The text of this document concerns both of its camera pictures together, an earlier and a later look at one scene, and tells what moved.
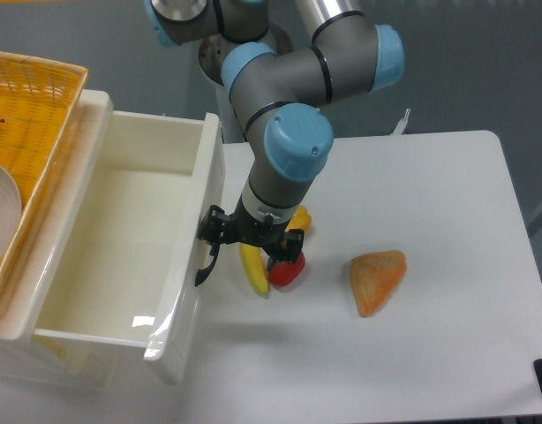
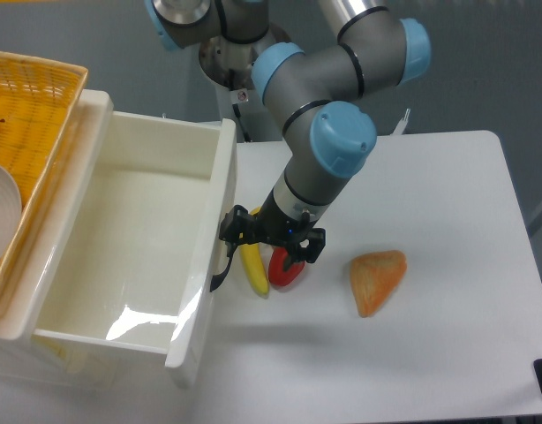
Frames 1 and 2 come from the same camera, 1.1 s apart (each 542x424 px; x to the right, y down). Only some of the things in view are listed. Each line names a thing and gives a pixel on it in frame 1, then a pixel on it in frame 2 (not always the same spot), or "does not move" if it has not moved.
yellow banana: (255, 263) does not move
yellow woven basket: (32, 105) does not move
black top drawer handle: (201, 274) -> (219, 278)
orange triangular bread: (374, 276) does not move
